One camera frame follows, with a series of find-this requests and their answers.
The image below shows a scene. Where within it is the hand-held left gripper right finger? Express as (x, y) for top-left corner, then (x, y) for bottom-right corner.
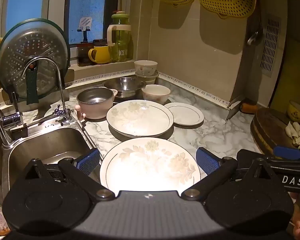
(180, 147), (277, 202)

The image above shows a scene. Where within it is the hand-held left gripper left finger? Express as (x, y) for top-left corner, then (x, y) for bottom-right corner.
(23, 148), (116, 202)

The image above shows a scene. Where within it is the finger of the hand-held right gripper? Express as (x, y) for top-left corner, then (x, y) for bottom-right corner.
(265, 146), (300, 167)
(237, 149), (275, 164)

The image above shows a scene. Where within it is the large floral plate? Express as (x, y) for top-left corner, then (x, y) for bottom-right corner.
(99, 137), (201, 193)

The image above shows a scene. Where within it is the deep floral plate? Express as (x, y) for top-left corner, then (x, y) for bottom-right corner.
(106, 100), (174, 138)

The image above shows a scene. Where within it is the stainless steel bowl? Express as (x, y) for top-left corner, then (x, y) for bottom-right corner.
(104, 77), (147, 98)

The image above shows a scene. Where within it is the white bowl pink rim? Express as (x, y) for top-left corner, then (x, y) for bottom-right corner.
(141, 84), (171, 105)

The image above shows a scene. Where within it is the round wooden cutting board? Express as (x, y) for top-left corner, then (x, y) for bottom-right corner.
(250, 107), (300, 159)

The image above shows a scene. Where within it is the yellow patterned bowl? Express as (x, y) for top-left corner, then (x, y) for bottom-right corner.
(287, 100), (300, 123)

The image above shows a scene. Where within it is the stainless steel sink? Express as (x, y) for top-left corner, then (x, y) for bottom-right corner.
(1, 120), (98, 193)

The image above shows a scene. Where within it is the orange round object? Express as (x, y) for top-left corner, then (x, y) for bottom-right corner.
(241, 102), (259, 113)

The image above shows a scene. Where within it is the small white plate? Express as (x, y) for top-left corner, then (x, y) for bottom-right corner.
(164, 102), (205, 127)

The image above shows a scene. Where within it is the white music note tape strip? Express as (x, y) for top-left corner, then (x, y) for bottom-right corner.
(0, 69), (231, 108)

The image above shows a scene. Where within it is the slim chrome gooseneck faucet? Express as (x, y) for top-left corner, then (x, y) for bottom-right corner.
(21, 56), (74, 126)

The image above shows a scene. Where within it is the large chrome faucet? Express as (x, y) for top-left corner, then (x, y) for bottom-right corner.
(0, 80), (24, 147)

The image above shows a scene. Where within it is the clear plastic lidded container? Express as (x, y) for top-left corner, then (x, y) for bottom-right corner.
(135, 71), (159, 85)

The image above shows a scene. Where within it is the dark glass jar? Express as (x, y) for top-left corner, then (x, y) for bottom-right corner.
(76, 42), (94, 67)

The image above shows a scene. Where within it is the metal vent grille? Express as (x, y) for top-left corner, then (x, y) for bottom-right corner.
(259, 15), (281, 77)

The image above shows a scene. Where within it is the yellow mug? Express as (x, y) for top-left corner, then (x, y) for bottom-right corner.
(88, 45), (112, 64)

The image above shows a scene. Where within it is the white bowl tulip print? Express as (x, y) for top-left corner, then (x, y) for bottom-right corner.
(134, 60), (158, 76)

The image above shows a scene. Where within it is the hanging steel ladle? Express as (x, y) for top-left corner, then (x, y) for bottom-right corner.
(247, 5), (264, 46)

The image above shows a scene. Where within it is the glass pot lid green rim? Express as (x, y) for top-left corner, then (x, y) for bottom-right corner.
(0, 18), (71, 105)

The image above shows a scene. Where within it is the green plastic water jug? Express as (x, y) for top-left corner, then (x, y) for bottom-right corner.
(107, 10), (131, 62)

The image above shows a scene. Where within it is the perforated steel steamer tray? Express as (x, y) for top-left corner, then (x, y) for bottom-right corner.
(0, 27), (65, 98)

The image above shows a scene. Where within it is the black phone stand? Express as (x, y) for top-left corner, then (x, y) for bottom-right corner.
(77, 17), (93, 43)

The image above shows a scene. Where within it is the window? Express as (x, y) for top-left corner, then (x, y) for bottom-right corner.
(5, 0), (120, 46)

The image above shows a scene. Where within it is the pink pot with handles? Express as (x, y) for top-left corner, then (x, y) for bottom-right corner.
(74, 87), (118, 120)

